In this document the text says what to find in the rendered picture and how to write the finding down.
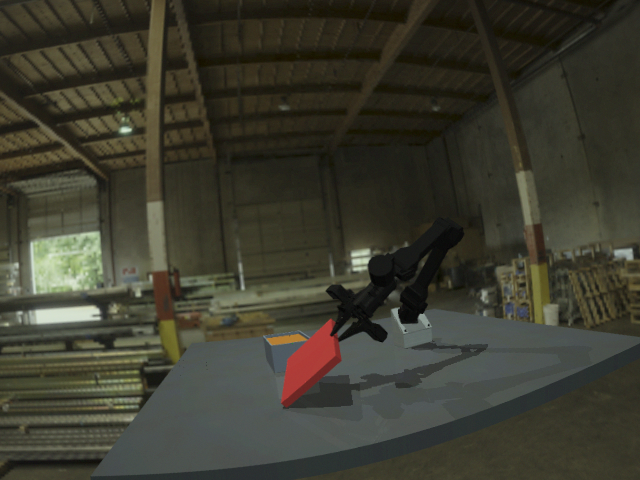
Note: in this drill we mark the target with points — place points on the red rectangular lid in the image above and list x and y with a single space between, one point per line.
311 363

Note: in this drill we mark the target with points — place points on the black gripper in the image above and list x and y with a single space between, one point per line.
364 304

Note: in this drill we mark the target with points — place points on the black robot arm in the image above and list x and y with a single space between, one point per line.
440 237

